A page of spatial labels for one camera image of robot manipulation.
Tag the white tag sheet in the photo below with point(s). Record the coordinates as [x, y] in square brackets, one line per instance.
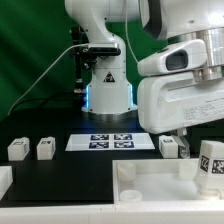
[108, 142]

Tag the black camera stand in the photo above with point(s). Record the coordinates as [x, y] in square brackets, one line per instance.
[80, 56]

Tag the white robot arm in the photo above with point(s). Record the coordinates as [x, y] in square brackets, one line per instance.
[109, 93]

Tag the white square tabletop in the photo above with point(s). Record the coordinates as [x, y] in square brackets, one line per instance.
[157, 181]

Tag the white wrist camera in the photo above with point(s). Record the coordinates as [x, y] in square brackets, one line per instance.
[178, 57]

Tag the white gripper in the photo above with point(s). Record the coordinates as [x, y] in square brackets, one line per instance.
[177, 101]

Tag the white obstacle wall left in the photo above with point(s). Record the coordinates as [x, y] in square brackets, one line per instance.
[6, 179]

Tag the white front wall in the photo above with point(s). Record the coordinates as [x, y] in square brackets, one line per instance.
[197, 212]

